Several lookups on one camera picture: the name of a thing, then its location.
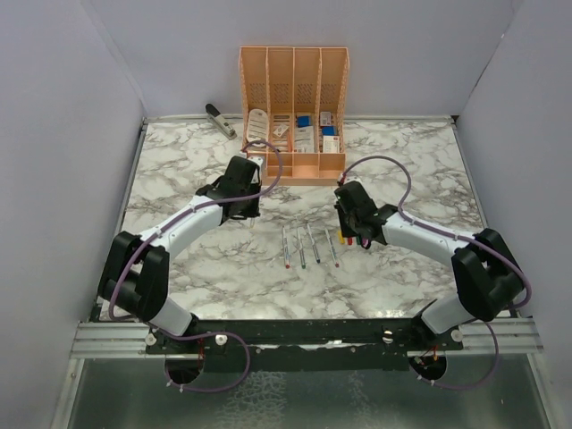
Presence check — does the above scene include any red white pen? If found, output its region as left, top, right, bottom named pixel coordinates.
left=282, top=226, right=290, bottom=269

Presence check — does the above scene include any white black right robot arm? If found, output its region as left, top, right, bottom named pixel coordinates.
left=334, top=181, right=526, bottom=349

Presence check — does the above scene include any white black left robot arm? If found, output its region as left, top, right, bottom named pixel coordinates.
left=97, top=156, right=264, bottom=353

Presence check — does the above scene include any pink tipped white pen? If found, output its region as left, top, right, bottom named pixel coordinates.
left=324, top=228, right=340, bottom=268

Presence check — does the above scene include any blue tipped white pen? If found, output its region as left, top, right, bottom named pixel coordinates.
left=306, top=223, right=321, bottom=264

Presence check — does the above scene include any green tipped white pen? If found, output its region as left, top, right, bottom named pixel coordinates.
left=296, top=227, right=307, bottom=269

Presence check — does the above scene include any white oval label card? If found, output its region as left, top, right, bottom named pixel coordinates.
left=245, top=108, right=270, bottom=147

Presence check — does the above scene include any grey black stapler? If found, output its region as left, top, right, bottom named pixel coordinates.
left=205, top=104, right=237, bottom=139

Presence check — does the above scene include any white red labelled box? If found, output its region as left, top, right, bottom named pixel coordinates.
left=322, top=136, right=341, bottom=154

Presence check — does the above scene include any blue small box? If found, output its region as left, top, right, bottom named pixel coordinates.
left=296, top=115, right=312, bottom=128

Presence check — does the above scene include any peach plastic desk organizer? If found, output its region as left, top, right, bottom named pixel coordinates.
left=239, top=46, right=349, bottom=186

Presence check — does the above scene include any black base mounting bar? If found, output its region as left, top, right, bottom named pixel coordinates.
left=147, top=301, right=467, bottom=374

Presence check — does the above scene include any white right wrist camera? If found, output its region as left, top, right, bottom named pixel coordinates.
left=337, top=177, right=363, bottom=186

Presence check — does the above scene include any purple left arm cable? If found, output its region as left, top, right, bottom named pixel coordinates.
left=108, top=139, right=283, bottom=394

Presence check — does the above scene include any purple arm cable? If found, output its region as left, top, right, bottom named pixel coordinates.
left=337, top=155, right=534, bottom=391
left=108, top=139, right=283, bottom=394

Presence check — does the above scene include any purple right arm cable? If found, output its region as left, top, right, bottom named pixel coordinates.
left=337, top=155, right=534, bottom=391

